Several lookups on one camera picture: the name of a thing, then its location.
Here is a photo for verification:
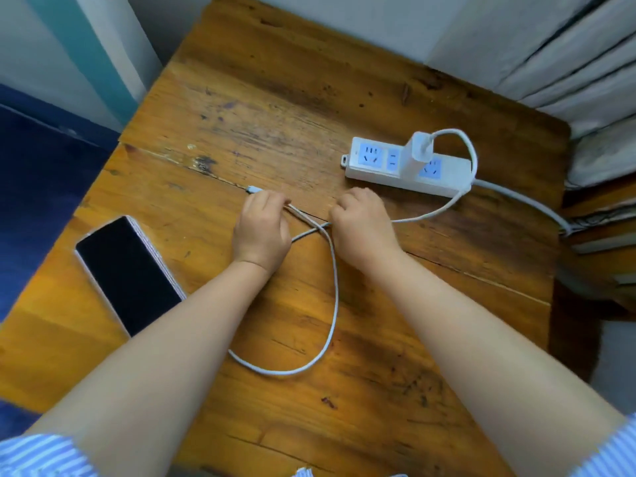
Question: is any person's right hand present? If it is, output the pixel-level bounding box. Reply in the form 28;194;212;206
329;187;404;274

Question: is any person's left hand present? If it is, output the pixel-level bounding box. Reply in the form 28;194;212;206
232;190;293;276

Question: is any white charging cable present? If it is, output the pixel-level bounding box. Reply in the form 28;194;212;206
228;128;479;377

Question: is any person's left forearm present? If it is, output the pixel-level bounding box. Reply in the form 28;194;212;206
25;260;275;477

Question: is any person's right forearm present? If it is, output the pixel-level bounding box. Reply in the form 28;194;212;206
365;253;627;477

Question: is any white power strip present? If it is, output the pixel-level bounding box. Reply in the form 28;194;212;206
341;137;474;198

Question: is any white charger adapter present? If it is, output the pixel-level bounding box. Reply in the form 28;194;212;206
399;132;435;178

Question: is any black smartphone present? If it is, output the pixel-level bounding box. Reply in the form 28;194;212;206
75;215;187;338

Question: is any blue bedsheet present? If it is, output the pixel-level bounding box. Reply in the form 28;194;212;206
0;84;120;323

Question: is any grey curtain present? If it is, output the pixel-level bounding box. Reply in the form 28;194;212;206
427;0;636;189

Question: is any striped shirt sleeve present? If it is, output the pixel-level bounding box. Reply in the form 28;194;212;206
570;413;636;477
0;433;99;477

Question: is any white power strip cord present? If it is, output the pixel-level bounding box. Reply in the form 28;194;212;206
471;179;573;236

